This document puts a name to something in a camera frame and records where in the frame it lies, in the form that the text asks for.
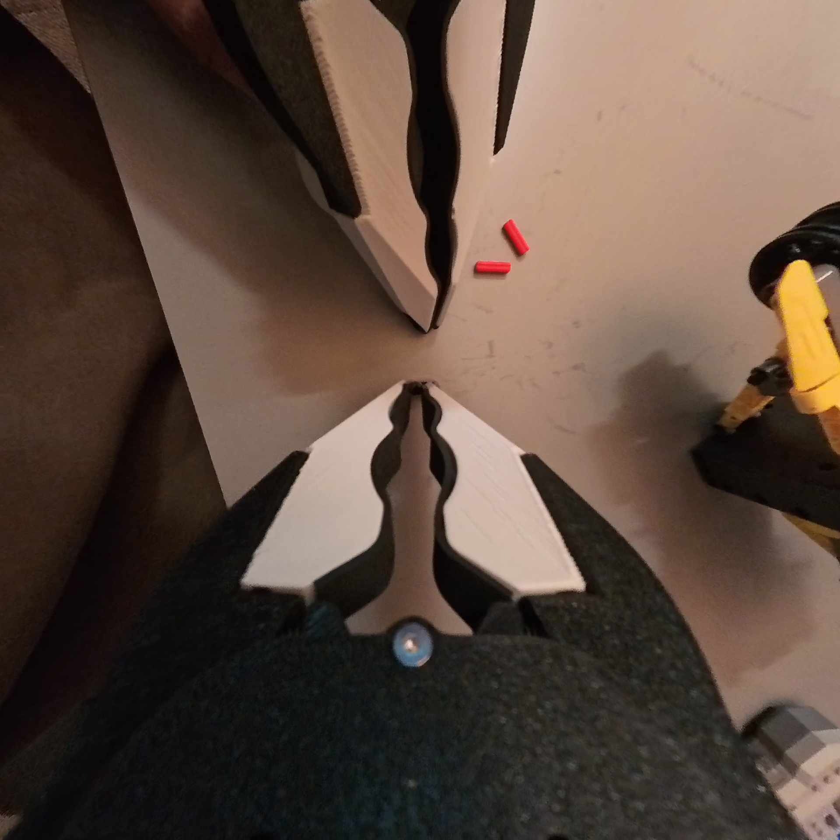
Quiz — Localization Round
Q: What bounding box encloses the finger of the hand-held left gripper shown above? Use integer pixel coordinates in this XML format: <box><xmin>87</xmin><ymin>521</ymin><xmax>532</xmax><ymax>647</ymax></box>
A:
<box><xmin>430</xmin><ymin>0</ymin><xmax>508</xmax><ymax>327</ymax></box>
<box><xmin>295</xmin><ymin>0</ymin><xmax>441</xmax><ymax>330</ymax></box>

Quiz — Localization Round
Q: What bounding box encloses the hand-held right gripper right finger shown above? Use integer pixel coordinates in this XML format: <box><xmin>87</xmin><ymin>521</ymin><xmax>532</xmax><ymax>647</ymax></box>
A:
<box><xmin>420</xmin><ymin>382</ymin><xmax>586</xmax><ymax>601</ymax></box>

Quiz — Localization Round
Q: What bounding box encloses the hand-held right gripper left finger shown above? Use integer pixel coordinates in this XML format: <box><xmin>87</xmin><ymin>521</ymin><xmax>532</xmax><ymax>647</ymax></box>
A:
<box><xmin>240</xmin><ymin>381</ymin><xmax>416</xmax><ymax>599</ymax></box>

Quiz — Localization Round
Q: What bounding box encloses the yellow black brick vehicle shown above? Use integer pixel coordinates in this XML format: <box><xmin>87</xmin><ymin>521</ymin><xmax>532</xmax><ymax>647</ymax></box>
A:
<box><xmin>692</xmin><ymin>202</ymin><xmax>840</xmax><ymax>560</ymax></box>

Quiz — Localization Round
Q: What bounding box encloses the grey brick battery box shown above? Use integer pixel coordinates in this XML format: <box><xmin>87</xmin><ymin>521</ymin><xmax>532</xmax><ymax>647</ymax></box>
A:
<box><xmin>742</xmin><ymin>704</ymin><xmax>840</xmax><ymax>796</ymax></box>

